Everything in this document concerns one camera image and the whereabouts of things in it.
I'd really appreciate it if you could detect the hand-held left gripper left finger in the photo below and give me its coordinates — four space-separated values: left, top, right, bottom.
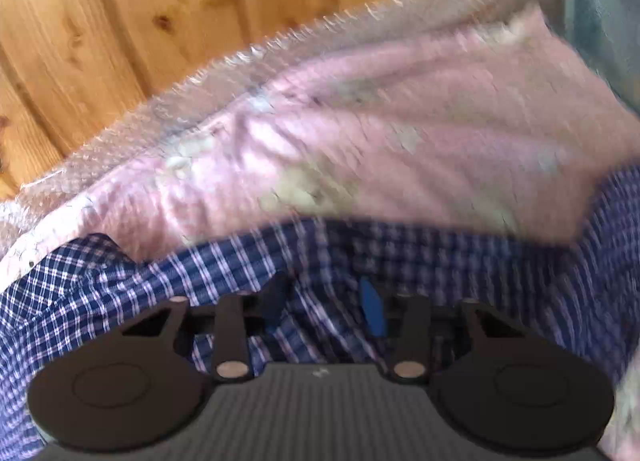
120 273 293 384

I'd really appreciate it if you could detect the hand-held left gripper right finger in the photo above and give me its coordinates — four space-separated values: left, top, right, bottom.
359 277 528 386

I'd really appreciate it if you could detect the navy plaid shirt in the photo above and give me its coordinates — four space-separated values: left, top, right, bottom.
0 166 640 461

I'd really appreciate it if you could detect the pink bear print blanket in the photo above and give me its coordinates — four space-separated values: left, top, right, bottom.
0 1 640 282

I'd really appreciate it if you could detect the clear bubble wrap sheet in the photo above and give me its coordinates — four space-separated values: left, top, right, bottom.
0 0 640 262

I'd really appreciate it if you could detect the wooden headboard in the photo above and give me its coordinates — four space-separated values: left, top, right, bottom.
0 0 566 202

